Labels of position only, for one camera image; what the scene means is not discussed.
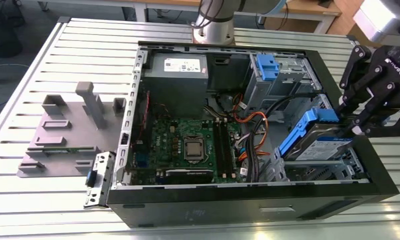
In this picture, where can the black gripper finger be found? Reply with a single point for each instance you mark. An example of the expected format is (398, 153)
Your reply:
(374, 105)
(354, 67)

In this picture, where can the grey power supply unit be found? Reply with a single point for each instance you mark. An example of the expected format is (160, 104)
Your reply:
(173, 95)

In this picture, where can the silver CPU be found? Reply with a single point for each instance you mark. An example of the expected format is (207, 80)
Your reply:
(194, 149)

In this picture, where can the black CPU socket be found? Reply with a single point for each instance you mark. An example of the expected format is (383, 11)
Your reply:
(194, 138)

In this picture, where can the wooden cabinet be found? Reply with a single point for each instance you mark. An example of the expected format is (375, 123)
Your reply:
(354, 31)

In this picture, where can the grey parts rack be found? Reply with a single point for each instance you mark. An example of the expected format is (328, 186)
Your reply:
(69, 155)

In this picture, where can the black PC case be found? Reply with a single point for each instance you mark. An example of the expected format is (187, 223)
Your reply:
(220, 207)

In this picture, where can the grey metal drive cage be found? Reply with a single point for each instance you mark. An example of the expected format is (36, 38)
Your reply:
(280, 87)

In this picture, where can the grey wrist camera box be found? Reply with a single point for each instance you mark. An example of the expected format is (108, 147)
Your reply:
(380, 20)

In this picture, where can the black RAM slot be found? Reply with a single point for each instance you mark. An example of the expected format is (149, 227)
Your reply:
(228, 147)
(220, 147)

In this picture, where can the white table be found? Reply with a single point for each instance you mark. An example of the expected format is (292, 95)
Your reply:
(96, 2)

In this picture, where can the blue plastic drive latch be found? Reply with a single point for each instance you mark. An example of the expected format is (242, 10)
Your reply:
(268, 67)

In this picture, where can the metal bracket with blue latch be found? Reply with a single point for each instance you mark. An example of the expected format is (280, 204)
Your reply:
(103, 175)

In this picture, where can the green motherboard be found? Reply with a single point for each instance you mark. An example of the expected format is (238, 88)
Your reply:
(163, 135)

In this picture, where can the hard disk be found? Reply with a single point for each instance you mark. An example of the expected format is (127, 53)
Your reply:
(320, 147)

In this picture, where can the black graphics card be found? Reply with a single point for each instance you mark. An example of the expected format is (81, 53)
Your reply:
(190, 176)

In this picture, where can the wooden desk with white legs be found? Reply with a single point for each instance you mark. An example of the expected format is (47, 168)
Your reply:
(307, 8)

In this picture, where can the metal disk bay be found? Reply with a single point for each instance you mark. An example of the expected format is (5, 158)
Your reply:
(280, 172)

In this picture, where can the black office chair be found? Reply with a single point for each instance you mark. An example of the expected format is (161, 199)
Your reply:
(7, 42)

